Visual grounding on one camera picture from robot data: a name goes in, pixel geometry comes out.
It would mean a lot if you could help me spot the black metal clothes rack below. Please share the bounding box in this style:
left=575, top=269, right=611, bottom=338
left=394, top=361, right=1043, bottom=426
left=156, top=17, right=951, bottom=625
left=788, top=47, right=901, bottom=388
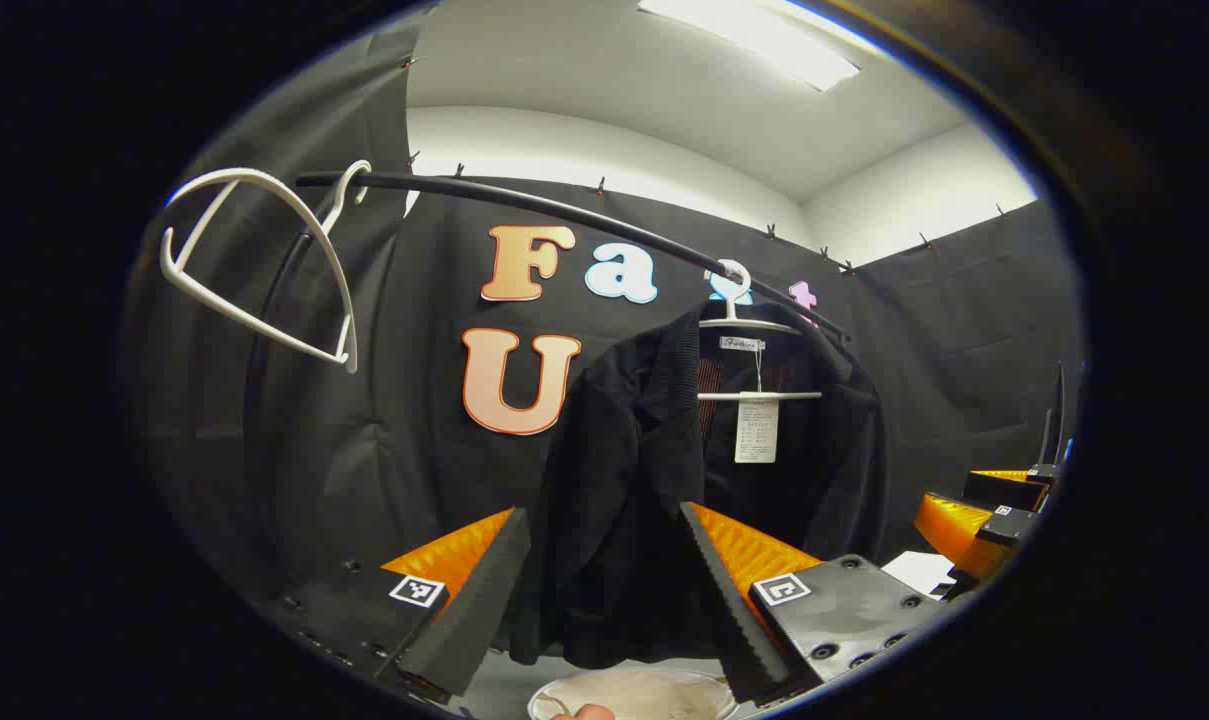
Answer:
left=242, top=170, right=860, bottom=601

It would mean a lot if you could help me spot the white paper garment tag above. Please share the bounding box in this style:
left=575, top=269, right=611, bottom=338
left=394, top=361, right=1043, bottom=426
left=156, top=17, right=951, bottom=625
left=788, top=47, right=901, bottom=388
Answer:
left=734, top=392, right=780, bottom=465

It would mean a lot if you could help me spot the white flat board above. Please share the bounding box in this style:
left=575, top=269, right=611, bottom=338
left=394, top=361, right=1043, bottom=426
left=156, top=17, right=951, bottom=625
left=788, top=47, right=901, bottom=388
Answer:
left=882, top=550, right=957, bottom=599

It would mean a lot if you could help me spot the black backdrop cloth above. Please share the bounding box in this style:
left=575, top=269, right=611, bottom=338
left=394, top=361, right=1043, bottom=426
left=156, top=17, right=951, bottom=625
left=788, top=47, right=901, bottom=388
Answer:
left=124, top=20, right=1085, bottom=641

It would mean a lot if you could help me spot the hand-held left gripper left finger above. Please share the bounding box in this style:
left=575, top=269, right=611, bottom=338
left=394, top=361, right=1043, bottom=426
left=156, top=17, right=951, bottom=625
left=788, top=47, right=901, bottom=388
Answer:
left=264, top=505, right=533, bottom=701

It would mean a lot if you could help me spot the black corduroy jacket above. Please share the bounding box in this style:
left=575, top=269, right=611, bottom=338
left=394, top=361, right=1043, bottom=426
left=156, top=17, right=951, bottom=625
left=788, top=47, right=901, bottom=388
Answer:
left=509, top=300, right=890, bottom=671

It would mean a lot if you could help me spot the white plastic clothes hanger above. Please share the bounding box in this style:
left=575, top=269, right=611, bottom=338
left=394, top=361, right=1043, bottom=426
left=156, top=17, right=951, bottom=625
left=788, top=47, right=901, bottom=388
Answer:
left=697, top=258, right=825, bottom=403
left=159, top=160, right=373, bottom=376

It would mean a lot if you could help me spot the ceiling light panel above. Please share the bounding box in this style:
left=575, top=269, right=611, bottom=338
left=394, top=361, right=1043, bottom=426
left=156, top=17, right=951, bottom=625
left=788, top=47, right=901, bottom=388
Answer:
left=636, top=0, right=862, bottom=93

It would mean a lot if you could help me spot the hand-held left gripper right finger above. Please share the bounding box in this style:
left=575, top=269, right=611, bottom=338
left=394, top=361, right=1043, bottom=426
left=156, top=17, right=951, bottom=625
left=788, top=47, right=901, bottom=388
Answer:
left=679, top=500, right=950, bottom=706

